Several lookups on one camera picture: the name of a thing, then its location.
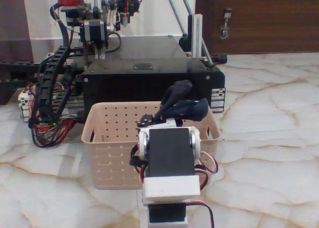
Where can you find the brown wooden door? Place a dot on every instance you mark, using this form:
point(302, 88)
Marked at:
point(269, 23)

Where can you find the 3D printer print head assembly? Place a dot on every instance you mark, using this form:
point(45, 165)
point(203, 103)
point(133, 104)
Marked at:
point(99, 18)

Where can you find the beige perforated plastic basket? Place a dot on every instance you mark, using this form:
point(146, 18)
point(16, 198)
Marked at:
point(112, 143)

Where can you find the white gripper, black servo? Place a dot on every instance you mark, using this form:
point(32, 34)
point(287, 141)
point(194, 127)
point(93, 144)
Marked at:
point(167, 123)

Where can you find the black 3D printer base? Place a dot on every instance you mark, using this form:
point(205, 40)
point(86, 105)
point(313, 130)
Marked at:
point(149, 85)

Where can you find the grey metal threaded rod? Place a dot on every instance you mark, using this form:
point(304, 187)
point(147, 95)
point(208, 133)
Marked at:
point(175, 13)
point(197, 28)

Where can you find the dark cloth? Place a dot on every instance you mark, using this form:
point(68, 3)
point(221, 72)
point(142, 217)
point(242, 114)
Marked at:
point(192, 108)

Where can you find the black printer frame rail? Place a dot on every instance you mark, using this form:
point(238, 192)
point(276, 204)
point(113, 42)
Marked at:
point(15, 73)

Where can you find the dark brown wooden panel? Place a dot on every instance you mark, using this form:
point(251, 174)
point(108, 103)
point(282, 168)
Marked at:
point(12, 26)

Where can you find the metal door latch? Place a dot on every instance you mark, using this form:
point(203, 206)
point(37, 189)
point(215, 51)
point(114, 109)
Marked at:
point(225, 23)

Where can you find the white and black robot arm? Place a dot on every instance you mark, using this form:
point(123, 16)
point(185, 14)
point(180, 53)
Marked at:
point(169, 153)

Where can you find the aluminium extrusion post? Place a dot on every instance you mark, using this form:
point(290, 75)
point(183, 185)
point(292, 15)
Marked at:
point(197, 36)

